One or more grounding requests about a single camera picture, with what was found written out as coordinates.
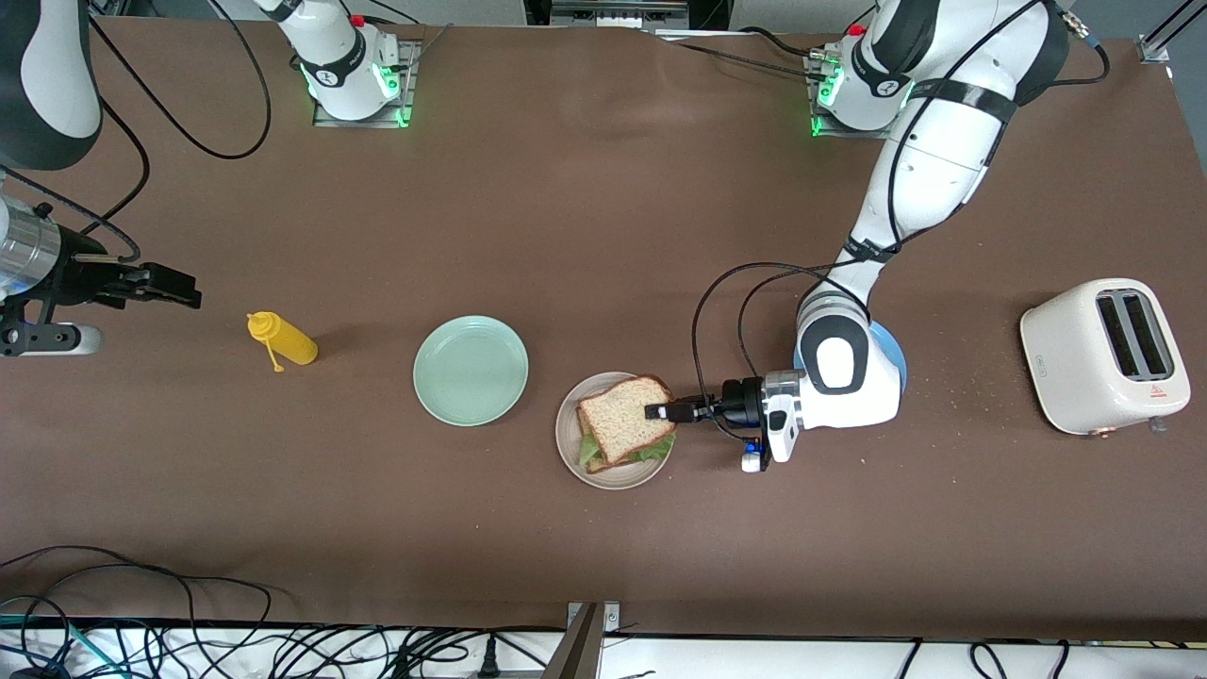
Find green lettuce leaf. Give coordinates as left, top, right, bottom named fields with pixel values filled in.
left=578, top=426, right=678, bottom=473

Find brown bread slice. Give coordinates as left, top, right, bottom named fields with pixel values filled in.
left=577, top=374, right=677, bottom=466

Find yellow mustard squeeze bottle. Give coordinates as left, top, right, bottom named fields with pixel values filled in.
left=247, top=311, right=320, bottom=373

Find beige plate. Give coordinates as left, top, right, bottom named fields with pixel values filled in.
left=554, top=372, right=675, bottom=490

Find blue plate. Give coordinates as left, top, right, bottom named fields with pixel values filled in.
left=793, top=319, right=908, bottom=397

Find mint green plate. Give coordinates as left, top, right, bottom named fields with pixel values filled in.
left=413, top=315, right=530, bottom=427

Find white toaster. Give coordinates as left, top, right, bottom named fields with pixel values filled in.
left=1019, top=277, right=1192, bottom=439

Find grey power strip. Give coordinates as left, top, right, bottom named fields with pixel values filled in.
left=550, top=0, right=691, bottom=29

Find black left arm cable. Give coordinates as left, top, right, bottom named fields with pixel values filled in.
left=691, top=0, right=1111, bottom=444

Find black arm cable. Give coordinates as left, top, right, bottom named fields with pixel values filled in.
left=691, top=0, right=1111, bottom=444
left=0, top=0, right=273, bottom=265

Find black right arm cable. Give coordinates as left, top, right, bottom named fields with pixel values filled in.
left=0, top=0, right=273, bottom=265

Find grey metal table bracket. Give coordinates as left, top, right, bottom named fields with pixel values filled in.
left=542, top=602, right=621, bottom=679

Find long black looped cable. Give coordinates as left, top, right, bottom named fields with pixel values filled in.
left=0, top=545, right=274, bottom=679

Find black base power cable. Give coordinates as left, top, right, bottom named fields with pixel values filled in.
left=660, top=26, right=826, bottom=78

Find teal cable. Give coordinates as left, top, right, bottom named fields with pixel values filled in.
left=0, top=613, right=128, bottom=679

